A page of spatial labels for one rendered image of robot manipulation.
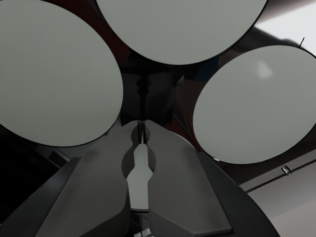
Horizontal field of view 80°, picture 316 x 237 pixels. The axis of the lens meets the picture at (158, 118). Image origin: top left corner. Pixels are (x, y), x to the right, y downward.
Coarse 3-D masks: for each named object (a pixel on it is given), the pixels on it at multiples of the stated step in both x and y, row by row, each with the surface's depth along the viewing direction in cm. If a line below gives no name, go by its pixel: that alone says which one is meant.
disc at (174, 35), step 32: (96, 0) 10; (128, 0) 10; (160, 0) 11; (192, 0) 11; (224, 0) 11; (256, 0) 11; (128, 32) 11; (160, 32) 11; (192, 32) 11; (224, 32) 12
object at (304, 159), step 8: (312, 152) 17; (296, 160) 17; (304, 160) 17; (312, 160) 17; (280, 168) 17; (288, 168) 17; (296, 168) 17; (264, 176) 18; (272, 176) 18; (280, 176) 18; (248, 184) 18; (256, 184) 18; (264, 184) 18; (248, 192) 18; (144, 232) 21
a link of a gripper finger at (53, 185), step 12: (72, 168) 8; (48, 180) 8; (60, 180) 8; (36, 192) 7; (48, 192) 7; (60, 192) 7; (24, 204) 7; (36, 204) 7; (48, 204) 7; (12, 216) 7; (24, 216) 7; (36, 216) 7; (0, 228) 6; (12, 228) 6; (24, 228) 6; (36, 228) 6
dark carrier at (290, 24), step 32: (0, 0) 10; (64, 0) 10; (288, 0) 11; (256, 32) 12; (288, 32) 12; (128, 64) 12; (160, 64) 12; (192, 64) 12; (224, 64) 13; (128, 96) 13; (160, 96) 13; (192, 96) 14; (0, 128) 14; (192, 128) 15; (32, 160) 16; (64, 160) 16; (288, 160) 17
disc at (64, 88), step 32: (32, 0) 10; (0, 32) 11; (32, 32) 11; (64, 32) 11; (96, 32) 11; (0, 64) 12; (32, 64) 12; (64, 64) 12; (96, 64) 12; (0, 96) 13; (32, 96) 13; (64, 96) 13; (96, 96) 13; (32, 128) 14; (64, 128) 14; (96, 128) 14
